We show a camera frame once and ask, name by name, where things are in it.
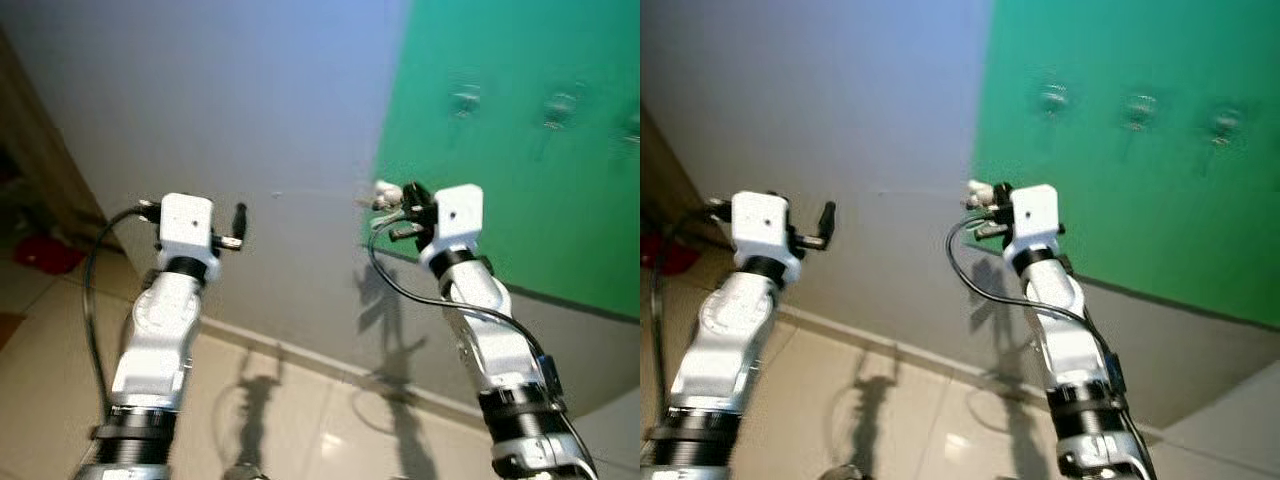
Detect red object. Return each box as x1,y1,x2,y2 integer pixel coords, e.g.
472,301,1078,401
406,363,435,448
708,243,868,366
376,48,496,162
11,234,87,277
640,231,692,272

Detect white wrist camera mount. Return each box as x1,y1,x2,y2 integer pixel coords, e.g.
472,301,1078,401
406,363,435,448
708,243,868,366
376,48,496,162
729,189,797,264
419,184,486,264
156,192,218,264
1009,183,1062,252

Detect green wall board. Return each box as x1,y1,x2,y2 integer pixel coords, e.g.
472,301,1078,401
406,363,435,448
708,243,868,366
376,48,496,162
361,0,641,322
967,0,1280,332

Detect keys with white tag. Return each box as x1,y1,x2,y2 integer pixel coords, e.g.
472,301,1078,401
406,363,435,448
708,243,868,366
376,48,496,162
960,178,999,239
362,179,417,239

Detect brown wooden door frame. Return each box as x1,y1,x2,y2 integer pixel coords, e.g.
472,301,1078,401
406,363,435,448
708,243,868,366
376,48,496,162
640,104,702,237
0,24,112,252

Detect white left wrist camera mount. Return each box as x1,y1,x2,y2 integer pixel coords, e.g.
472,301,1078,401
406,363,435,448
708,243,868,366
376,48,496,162
156,192,218,264
729,189,797,264

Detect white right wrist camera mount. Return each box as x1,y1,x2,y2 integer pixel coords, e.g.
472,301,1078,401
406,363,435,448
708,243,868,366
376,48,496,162
419,184,486,264
1009,183,1062,252

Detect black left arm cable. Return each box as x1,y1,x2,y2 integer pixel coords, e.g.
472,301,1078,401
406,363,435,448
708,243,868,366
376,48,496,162
651,198,738,403
82,198,163,423

